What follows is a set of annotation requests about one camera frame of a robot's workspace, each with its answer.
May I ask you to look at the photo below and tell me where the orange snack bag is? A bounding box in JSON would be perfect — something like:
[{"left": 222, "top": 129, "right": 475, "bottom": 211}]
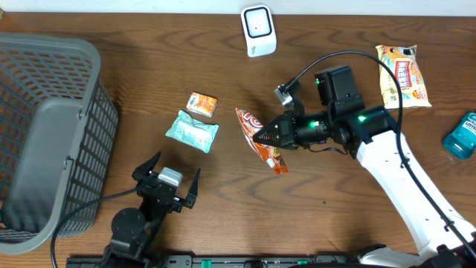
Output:
[{"left": 376, "top": 45, "right": 432, "bottom": 109}]

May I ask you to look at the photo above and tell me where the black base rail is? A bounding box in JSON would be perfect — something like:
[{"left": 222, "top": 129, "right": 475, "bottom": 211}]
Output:
[{"left": 66, "top": 255, "right": 358, "bottom": 268}]

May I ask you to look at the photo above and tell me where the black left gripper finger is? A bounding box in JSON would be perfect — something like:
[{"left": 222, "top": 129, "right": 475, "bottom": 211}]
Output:
[
  {"left": 184, "top": 168, "right": 201, "bottom": 209},
  {"left": 132, "top": 151, "right": 161, "bottom": 181}
]

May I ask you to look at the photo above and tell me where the black camera cable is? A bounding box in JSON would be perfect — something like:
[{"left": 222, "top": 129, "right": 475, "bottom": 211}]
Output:
[
  {"left": 50, "top": 187, "right": 144, "bottom": 268},
  {"left": 284, "top": 51, "right": 476, "bottom": 254}
]

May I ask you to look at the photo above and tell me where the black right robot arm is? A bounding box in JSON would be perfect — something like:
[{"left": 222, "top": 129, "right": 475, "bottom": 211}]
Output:
[{"left": 253, "top": 66, "right": 475, "bottom": 267}]

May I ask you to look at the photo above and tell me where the blue mouthwash bottle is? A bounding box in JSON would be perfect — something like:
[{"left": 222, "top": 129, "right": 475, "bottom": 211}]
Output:
[{"left": 443, "top": 112, "right": 475, "bottom": 160}]

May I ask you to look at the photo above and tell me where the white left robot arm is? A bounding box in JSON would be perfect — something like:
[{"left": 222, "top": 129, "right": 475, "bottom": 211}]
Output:
[{"left": 96, "top": 153, "right": 201, "bottom": 268}]

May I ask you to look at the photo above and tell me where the red chocolate bar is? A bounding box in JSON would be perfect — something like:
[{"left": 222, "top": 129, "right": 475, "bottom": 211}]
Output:
[{"left": 235, "top": 108, "right": 289, "bottom": 175}]

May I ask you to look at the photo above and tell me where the black left camera cable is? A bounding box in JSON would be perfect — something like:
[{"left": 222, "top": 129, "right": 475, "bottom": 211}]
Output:
[{"left": 50, "top": 187, "right": 144, "bottom": 268}]

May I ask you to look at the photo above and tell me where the small orange box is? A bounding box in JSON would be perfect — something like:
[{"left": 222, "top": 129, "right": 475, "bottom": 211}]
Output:
[{"left": 186, "top": 92, "right": 218, "bottom": 118}]

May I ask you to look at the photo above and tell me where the grey plastic basket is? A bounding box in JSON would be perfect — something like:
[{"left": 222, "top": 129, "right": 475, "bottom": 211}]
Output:
[{"left": 1, "top": 33, "right": 118, "bottom": 255}]

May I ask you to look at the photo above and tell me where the green wet wipes pack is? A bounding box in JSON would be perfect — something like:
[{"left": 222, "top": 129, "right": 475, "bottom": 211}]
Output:
[{"left": 165, "top": 110, "right": 219, "bottom": 153}]

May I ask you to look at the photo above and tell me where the white barcode scanner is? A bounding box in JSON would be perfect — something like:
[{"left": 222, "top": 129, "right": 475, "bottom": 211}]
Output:
[{"left": 240, "top": 4, "right": 277, "bottom": 57}]

